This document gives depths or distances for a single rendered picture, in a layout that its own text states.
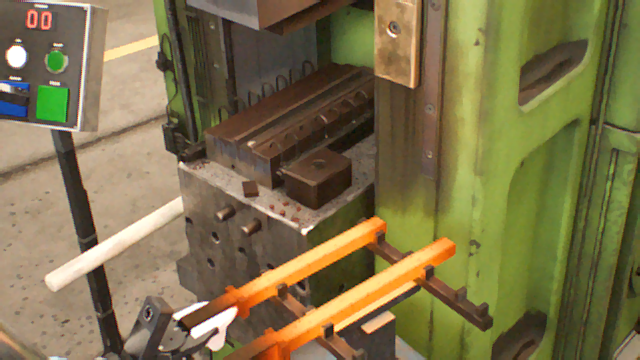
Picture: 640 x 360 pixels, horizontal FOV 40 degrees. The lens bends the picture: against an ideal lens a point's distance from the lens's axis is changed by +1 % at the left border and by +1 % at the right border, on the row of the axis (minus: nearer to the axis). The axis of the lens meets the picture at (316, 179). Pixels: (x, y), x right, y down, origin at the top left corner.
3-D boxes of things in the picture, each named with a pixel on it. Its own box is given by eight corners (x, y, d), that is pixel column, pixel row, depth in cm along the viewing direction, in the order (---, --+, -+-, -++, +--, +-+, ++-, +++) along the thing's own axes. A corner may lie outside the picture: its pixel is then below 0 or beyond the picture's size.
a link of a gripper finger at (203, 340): (209, 323, 136) (159, 347, 132) (207, 314, 135) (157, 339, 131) (224, 340, 133) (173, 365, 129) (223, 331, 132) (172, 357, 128)
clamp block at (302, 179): (315, 212, 172) (314, 185, 168) (284, 196, 177) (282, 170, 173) (354, 185, 179) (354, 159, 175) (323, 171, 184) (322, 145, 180)
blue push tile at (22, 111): (25, 117, 194) (28, 83, 194) (-5, 113, 196) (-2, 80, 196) (29, 117, 196) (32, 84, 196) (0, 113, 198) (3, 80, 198)
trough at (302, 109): (252, 153, 177) (252, 147, 177) (234, 144, 180) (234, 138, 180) (381, 77, 203) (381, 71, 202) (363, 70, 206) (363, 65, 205)
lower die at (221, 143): (272, 190, 179) (269, 155, 174) (206, 157, 190) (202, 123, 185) (397, 110, 204) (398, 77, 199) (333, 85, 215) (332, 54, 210)
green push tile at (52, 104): (64, 123, 192) (67, 88, 191) (35, 118, 194) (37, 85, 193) (69, 123, 194) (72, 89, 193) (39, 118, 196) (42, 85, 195)
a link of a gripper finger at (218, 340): (238, 329, 141) (187, 355, 136) (235, 302, 137) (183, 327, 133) (248, 340, 139) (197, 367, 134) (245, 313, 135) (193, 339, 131)
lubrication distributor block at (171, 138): (181, 168, 220) (174, 121, 213) (165, 160, 224) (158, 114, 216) (191, 162, 222) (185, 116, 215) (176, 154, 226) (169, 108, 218)
